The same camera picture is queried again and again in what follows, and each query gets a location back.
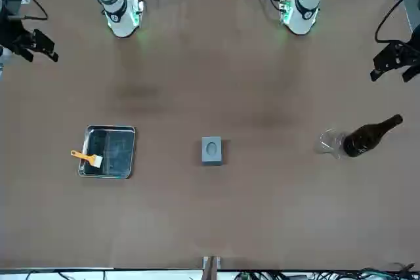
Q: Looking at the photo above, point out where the dark brown glass bottle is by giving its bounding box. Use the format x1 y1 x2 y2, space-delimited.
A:
341 113 404 159

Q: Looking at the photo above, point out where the silver metal tray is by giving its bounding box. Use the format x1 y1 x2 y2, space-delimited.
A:
77 125 137 180

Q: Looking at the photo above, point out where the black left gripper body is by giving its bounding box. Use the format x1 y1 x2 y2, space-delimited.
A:
397 24 420 70

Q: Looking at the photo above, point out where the clear wine glass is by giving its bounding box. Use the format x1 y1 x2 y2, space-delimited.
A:
315 128 349 160

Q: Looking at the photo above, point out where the orange handled paint brush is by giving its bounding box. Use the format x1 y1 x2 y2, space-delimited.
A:
70 150 104 168

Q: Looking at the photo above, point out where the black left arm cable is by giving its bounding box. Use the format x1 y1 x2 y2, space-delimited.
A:
375 0 420 44

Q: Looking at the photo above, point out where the grey part base block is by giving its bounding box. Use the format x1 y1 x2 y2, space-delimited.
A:
200 136 228 167

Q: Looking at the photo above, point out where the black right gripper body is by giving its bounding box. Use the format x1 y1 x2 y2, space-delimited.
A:
0 19 36 54

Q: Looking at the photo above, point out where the black floor cable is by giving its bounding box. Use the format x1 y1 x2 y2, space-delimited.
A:
229 262 420 280

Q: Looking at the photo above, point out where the aluminium upright post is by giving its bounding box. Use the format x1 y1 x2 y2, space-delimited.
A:
202 255 223 280

